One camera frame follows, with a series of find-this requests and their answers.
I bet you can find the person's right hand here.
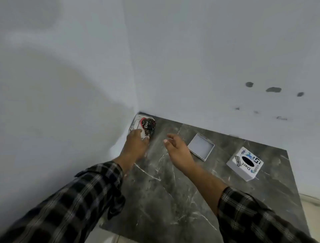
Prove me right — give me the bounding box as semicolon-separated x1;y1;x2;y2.
163;133;198;173

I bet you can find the Dove tissue plastic pack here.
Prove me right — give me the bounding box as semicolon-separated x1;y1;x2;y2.
128;114;157;141

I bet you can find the person's right forearm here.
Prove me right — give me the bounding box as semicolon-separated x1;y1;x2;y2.
180;161;318;243

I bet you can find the person's left forearm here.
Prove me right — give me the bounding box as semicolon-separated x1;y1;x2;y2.
0;153;137;243

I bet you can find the white stickered tissue box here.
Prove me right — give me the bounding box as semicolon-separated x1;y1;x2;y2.
226;147;264;182

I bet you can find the person's left hand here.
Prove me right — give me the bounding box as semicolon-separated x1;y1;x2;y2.
120;129;150;168

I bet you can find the white box lid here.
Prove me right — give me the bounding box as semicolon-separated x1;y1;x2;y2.
187;133;215;161

